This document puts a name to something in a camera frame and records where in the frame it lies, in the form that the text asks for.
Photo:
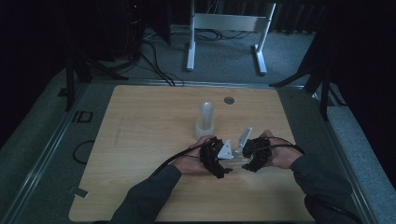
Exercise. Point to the grey tape piece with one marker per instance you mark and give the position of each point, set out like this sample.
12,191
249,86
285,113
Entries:
79,192

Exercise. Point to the person's right hand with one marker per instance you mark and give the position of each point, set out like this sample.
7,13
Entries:
283,154

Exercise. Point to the white metal desk frame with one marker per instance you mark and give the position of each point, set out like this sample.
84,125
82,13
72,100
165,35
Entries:
230,21

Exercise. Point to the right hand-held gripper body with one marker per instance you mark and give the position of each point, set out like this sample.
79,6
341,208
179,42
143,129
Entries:
260,149

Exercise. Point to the grey round table grommet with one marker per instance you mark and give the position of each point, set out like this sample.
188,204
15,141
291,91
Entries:
229,100

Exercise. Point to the black metal stand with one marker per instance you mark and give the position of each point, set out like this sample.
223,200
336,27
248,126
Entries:
70,84
324,99

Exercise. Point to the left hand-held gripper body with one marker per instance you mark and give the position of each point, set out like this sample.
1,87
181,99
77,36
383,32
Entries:
210,155

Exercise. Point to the person's left hand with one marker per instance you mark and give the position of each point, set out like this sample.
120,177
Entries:
190,160

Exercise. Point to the single clear plastic cup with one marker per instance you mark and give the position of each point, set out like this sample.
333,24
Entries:
239,161

